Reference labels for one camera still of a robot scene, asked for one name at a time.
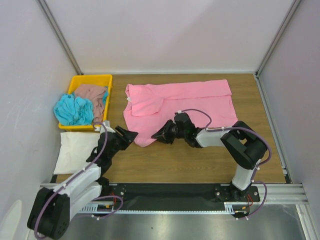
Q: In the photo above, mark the turquoise t shirt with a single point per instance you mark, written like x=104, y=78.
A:
x=74, y=111

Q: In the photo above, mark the folded white t shirt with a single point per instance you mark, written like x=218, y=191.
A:
x=75, y=149

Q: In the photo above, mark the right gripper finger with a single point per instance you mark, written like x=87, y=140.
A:
x=167, y=132
x=166, y=138

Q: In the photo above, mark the grey slotted cable duct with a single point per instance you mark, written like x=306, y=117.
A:
x=139, y=207

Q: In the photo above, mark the mauve t shirt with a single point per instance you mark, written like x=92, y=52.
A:
x=98, y=97

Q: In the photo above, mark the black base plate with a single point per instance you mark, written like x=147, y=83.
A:
x=183, y=193

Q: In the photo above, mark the pink t shirt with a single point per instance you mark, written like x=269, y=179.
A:
x=149, y=106

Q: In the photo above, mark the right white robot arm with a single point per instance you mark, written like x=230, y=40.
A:
x=247, y=148

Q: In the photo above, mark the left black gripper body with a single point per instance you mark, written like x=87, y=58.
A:
x=119, y=144

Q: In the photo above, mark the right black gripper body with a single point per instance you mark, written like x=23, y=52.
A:
x=170, y=131

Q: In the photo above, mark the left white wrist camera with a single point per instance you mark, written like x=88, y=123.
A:
x=106, y=126

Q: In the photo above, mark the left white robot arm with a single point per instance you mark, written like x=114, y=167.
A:
x=54, y=208

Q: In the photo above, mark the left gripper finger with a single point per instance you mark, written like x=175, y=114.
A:
x=130, y=136
x=120, y=135

